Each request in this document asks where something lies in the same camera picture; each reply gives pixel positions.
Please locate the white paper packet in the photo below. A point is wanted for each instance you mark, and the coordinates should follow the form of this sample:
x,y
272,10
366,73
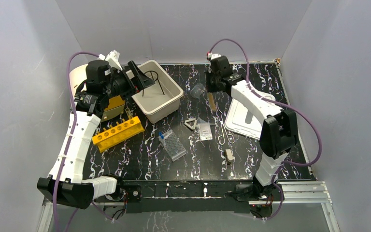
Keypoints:
x,y
205,132

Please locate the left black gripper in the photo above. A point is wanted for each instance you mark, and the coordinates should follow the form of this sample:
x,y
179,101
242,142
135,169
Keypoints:
x,y
133,79

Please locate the clear acrylic tube rack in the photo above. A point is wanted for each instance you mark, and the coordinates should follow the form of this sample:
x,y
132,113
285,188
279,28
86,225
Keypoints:
x,y
173,147

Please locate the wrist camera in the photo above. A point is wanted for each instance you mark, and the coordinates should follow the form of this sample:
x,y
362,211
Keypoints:
x,y
211,56
112,59

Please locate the clear plastic funnel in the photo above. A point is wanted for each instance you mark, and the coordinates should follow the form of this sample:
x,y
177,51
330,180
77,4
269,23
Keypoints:
x,y
197,90

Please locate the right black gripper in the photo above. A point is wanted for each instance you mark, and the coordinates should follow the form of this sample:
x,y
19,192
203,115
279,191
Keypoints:
x,y
208,74

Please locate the white clay triangle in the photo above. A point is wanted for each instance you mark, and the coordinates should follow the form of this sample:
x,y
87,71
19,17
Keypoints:
x,y
191,123

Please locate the test tube brush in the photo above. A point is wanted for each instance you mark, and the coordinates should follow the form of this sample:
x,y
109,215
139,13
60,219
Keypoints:
x,y
216,112

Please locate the black mounting base rail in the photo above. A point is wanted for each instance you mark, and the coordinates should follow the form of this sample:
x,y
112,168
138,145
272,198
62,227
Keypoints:
x,y
239,196

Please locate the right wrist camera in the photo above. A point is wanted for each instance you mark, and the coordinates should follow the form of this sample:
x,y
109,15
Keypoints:
x,y
211,56

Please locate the yellow test tube rack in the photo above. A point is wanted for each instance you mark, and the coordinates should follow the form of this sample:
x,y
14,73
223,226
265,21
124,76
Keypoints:
x,y
118,134

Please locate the beige plastic bin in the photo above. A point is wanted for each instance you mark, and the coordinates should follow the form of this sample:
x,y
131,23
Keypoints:
x,y
160,99

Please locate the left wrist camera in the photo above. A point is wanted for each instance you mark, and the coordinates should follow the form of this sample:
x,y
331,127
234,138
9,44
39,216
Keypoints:
x,y
112,59

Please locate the white bin lid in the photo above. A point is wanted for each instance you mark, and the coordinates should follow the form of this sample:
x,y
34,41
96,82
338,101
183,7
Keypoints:
x,y
241,121

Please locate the cream and orange cylinder appliance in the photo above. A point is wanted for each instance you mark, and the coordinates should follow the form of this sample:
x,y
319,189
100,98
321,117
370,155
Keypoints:
x,y
116,104

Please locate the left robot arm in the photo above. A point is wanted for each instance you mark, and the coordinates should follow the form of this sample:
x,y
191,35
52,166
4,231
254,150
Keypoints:
x,y
65,184

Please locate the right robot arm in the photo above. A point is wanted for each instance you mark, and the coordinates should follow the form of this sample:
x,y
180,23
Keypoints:
x,y
279,132

